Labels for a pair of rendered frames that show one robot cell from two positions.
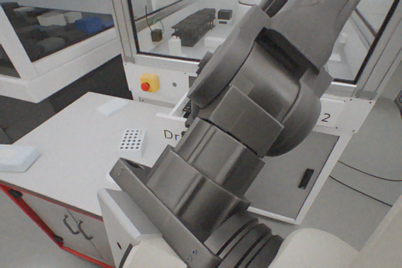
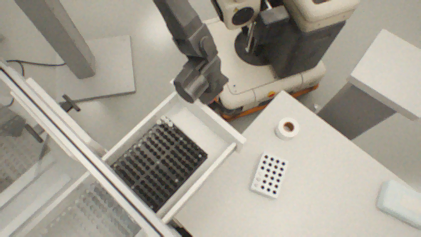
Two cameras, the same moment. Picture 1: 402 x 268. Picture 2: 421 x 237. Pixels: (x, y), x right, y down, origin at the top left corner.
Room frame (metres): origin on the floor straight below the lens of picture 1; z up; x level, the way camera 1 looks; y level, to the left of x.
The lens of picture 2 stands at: (0.86, 0.14, 1.67)
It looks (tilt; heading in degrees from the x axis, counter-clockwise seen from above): 68 degrees down; 200
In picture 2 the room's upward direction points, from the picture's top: 3 degrees clockwise
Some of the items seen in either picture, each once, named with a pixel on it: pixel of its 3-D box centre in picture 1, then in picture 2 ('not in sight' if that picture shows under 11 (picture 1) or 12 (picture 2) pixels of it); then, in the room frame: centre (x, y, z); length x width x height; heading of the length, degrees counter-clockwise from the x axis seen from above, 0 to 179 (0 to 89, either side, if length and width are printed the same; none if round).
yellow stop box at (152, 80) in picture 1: (149, 83); not in sight; (0.93, 0.24, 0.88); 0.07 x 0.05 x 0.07; 71
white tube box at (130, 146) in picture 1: (133, 142); (269, 175); (0.63, 0.26, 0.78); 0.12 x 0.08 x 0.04; 1
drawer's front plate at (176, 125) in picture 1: (197, 135); (206, 116); (0.56, 0.01, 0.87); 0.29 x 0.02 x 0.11; 71
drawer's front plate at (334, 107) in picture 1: (298, 107); (65, 115); (0.73, -0.38, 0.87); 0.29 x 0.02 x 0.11; 71
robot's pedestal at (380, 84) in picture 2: not in sight; (351, 110); (0.05, 0.60, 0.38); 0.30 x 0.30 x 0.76; 74
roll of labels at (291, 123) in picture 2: (118, 177); (287, 128); (0.46, 0.27, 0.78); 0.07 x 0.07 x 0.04
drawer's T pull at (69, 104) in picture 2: not in sight; (67, 105); (0.71, -0.37, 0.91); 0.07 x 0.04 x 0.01; 71
